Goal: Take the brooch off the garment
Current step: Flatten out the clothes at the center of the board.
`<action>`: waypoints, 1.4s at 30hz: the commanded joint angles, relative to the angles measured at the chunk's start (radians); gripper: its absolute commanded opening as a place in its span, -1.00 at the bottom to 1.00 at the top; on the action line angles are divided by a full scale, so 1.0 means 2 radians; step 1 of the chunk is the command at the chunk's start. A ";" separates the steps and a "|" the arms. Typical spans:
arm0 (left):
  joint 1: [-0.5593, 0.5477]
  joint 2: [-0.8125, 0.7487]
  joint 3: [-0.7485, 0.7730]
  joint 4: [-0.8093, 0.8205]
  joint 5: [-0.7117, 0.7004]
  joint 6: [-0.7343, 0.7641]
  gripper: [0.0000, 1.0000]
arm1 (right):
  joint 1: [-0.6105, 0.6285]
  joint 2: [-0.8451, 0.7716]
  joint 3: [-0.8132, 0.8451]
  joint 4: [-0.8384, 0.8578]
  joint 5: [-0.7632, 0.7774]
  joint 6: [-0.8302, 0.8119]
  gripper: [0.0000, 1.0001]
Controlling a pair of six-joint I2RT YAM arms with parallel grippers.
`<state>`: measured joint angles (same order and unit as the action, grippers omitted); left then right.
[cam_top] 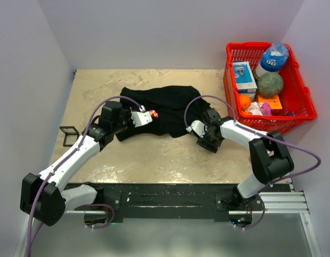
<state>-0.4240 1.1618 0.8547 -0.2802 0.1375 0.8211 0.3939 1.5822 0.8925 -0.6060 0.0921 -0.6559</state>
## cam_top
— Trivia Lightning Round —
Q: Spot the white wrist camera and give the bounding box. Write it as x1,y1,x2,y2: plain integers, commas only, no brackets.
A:
131,105,152,127
186,120,208,138

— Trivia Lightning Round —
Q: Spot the blue plastic bag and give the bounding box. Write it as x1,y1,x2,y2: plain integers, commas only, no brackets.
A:
254,41,289,79

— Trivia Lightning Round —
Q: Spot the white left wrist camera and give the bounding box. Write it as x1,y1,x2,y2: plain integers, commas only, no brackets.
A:
131,105,152,127

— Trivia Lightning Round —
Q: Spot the black wire cube frame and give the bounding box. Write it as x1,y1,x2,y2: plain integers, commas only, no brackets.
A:
59,126,80,147

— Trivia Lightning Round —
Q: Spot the blue white box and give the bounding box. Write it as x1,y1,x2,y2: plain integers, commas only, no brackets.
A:
233,61,258,101

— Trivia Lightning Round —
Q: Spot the orange box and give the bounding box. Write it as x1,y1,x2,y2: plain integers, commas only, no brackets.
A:
255,93,282,110

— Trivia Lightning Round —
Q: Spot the aluminium rail frame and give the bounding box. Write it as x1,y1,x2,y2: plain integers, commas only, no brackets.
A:
24,182,318,256

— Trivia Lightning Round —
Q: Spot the orange fruit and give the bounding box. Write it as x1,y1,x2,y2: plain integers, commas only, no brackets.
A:
239,94,252,111

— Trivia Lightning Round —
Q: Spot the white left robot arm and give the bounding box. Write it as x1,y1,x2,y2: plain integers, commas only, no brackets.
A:
20,97,152,226

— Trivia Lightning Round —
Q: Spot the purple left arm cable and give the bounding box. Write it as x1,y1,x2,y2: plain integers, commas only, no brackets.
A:
25,96,147,257

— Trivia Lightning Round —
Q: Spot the green round melon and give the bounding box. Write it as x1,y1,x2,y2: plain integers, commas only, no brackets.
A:
257,72,284,98

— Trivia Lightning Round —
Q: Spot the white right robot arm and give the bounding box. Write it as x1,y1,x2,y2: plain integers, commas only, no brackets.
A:
190,108,294,210

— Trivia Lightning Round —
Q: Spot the pink small package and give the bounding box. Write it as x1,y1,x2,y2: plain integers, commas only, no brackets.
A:
259,101,272,116

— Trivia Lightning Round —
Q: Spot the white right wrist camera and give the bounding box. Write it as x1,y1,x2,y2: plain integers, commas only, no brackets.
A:
186,120,208,138

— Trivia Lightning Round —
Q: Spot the black garment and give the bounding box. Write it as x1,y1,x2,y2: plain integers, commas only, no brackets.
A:
116,86,210,141

